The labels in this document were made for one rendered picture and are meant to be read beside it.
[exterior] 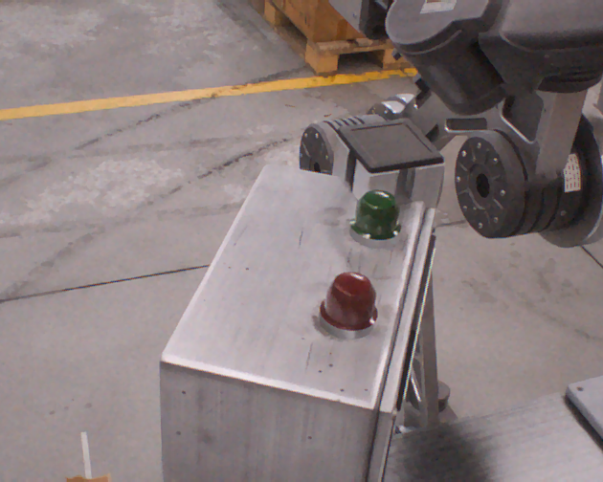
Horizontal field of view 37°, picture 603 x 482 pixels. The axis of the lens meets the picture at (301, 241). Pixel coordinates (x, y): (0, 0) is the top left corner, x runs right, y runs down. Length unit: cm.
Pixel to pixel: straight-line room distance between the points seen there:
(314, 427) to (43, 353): 220
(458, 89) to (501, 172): 37
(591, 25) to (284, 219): 32
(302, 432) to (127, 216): 268
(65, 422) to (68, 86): 186
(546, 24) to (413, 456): 67
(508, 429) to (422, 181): 83
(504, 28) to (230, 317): 39
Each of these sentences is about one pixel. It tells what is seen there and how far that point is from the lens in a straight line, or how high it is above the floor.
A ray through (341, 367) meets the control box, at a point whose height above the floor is 148.
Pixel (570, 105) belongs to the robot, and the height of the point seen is 127.
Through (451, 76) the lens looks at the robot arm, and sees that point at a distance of 75.
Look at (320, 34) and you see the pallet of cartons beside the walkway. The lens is 398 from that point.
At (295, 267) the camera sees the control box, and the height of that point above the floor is 147.
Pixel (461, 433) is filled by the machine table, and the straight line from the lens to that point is 125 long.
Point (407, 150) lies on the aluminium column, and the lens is 48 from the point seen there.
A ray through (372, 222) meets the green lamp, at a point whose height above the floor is 149.
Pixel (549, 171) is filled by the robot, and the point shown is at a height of 118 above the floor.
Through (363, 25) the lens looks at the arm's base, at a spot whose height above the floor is 140.
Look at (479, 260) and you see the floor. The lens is 299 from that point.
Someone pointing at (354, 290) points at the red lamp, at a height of 150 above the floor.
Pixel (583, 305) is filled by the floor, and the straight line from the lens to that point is 292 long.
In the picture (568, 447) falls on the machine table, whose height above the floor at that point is 83.
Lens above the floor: 174
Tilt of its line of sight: 36 degrees down
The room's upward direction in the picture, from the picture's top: 5 degrees clockwise
